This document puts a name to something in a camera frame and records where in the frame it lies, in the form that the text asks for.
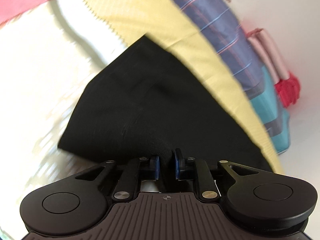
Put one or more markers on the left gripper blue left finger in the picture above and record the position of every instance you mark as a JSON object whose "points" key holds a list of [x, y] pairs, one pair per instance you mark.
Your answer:
{"points": [[155, 167]]}

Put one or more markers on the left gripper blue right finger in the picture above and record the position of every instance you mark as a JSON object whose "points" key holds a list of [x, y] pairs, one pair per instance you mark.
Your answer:
{"points": [[179, 162]]}

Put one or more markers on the black pants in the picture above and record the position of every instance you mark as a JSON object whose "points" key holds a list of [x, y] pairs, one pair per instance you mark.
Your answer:
{"points": [[146, 103]]}

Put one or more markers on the red folded blanket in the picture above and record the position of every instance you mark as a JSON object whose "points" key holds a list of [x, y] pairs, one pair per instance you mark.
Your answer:
{"points": [[288, 90]]}

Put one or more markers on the upper pink pillow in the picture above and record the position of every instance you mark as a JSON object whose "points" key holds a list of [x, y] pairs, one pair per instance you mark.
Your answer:
{"points": [[274, 54]]}

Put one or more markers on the yellow white patterned bedspread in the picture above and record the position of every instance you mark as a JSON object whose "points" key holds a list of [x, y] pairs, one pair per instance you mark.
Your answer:
{"points": [[50, 53]]}

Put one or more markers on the blue plaid bed sheet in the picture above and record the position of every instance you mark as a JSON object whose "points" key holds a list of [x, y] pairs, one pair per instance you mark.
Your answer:
{"points": [[223, 30]]}

